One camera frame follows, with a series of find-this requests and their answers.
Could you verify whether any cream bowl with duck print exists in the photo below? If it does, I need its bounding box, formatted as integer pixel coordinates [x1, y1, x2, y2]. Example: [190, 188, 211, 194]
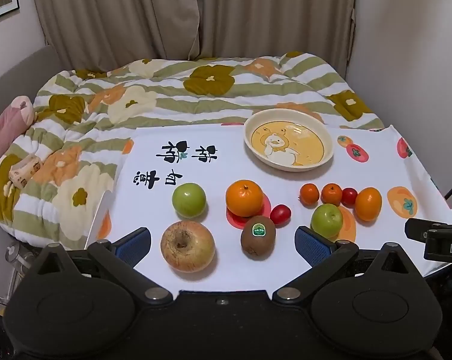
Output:
[243, 109, 334, 172]

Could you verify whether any white printed tablecloth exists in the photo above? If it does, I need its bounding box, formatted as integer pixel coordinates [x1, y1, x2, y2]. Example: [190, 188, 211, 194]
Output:
[85, 124, 452, 297]

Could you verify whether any large orange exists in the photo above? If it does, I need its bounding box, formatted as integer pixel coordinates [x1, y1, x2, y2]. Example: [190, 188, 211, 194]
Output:
[226, 180, 265, 217]

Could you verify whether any beige curtain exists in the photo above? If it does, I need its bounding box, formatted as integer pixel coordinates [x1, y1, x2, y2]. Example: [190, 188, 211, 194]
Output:
[29, 0, 358, 77]

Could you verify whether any red cherry tomato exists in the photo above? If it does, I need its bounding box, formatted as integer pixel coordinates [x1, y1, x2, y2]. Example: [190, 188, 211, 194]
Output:
[270, 204, 291, 226]
[341, 187, 358, 208]

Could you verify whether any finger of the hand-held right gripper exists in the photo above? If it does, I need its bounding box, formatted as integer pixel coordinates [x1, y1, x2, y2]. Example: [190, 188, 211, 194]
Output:
[405, 217, 452, 241]

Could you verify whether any brown kiwi with green sticker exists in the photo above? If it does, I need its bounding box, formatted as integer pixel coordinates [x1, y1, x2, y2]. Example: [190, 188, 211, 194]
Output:
[240, 215, 277, 257]

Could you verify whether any tissue packet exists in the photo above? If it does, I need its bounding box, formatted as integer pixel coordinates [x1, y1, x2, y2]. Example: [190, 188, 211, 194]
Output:
[8, 156, 43, 189]

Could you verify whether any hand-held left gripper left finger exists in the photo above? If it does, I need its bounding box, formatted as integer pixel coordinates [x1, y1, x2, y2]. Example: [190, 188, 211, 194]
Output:
[34, 227, 173, 305]

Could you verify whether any yellow-red apple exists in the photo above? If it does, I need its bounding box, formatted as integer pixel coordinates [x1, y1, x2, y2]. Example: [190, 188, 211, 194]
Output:
[160, 220, 216, 274]

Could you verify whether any pink plush toy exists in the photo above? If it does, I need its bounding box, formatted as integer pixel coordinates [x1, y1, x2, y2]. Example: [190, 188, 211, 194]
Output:
[0, 95, 35, 169]

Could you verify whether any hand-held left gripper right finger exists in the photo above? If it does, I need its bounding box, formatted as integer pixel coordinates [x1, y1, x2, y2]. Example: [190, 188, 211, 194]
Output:
[273, 226, 424, 304]

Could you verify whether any flower striped blanket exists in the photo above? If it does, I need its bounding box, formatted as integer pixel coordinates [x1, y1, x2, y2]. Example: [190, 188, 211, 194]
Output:
[0, 52, 386, 250]

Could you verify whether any oval orange mandarin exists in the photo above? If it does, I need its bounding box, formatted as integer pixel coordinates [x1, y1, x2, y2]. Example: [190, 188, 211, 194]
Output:
[355, 187, 383, 222]

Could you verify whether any green apple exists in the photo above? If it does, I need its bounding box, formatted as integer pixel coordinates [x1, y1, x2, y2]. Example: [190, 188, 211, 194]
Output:
[310, 203, 344, 239]
[172, 182, 207, 219]

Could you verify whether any small orange mandarin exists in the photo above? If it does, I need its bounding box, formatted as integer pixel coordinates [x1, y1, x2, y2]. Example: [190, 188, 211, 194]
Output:
[321, 183, 343, 207]
[299, 183, 320, 206]

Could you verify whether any grey padded headboard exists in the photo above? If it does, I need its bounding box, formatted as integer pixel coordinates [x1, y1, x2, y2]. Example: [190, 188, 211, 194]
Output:
[0, 45, 61, 166]

